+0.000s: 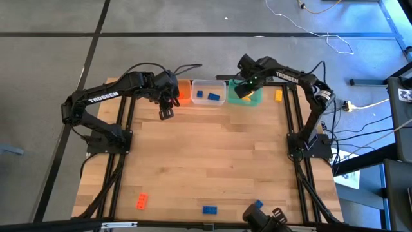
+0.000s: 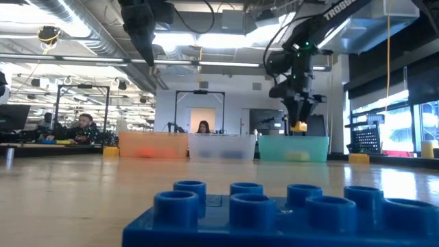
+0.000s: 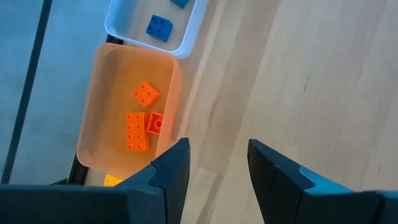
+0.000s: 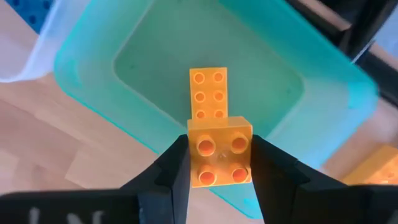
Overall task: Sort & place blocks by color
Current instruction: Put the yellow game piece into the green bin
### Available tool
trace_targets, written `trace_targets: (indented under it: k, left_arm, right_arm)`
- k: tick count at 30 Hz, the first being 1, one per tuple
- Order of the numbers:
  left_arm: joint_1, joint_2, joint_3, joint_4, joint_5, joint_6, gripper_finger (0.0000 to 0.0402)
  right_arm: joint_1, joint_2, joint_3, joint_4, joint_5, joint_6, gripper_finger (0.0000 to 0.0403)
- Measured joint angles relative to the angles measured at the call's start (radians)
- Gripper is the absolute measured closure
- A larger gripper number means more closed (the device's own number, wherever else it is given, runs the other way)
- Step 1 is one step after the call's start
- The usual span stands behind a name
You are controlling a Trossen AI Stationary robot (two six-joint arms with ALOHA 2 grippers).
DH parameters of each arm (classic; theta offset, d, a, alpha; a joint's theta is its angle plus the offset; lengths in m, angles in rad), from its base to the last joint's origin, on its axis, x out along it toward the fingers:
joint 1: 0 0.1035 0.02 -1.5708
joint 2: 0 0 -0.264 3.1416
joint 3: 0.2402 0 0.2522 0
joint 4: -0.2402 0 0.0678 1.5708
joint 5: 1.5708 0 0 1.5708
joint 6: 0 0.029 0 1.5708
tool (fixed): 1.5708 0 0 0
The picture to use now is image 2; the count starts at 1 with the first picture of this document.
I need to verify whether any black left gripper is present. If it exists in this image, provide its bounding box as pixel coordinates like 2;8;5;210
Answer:
118;0;176;67

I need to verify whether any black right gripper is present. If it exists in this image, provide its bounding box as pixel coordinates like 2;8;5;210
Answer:
286;82;327;128

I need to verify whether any blue eight-stud block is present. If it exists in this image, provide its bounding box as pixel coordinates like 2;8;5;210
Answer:
121;180;439;247

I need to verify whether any small orange square block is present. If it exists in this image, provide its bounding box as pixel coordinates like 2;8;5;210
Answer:
137;148;159;158

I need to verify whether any green plastic bin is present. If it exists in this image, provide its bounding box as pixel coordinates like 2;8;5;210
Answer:
258;135;330;163

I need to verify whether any ceiling strip light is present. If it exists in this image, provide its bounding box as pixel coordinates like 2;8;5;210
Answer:
61;56;126;62
198;60;261;68

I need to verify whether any black perforated rack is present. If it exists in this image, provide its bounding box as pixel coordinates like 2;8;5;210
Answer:
346;121;383;155

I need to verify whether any clear plastic bin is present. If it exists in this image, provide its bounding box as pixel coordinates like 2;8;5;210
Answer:
187;133;257;161

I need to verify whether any black ceiling fixture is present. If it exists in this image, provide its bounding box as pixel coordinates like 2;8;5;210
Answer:
36;25;62;45

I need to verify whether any person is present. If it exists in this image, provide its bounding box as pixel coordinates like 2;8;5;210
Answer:
39;112;58;133
46;113;100;145
195;119;211;134

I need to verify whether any orange plastic bin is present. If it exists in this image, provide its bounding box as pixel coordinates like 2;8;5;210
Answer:
119;131;189;160

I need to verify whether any yellow cylinder container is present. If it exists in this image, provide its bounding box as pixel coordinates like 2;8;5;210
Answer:
420;139;435;159

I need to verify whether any black monitor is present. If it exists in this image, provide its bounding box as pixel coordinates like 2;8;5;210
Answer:
0;104;31;132

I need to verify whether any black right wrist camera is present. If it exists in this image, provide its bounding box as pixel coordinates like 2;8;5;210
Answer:
268;84;287;100

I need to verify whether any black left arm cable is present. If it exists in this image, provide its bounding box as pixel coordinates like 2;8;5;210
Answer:
173;0;216;35

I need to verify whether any black station frame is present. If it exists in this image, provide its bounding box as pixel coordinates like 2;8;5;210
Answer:
174;90;226;134
56;84;110;138

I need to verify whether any yellow hanging cable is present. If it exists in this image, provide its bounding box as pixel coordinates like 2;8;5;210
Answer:
385;0;392;104

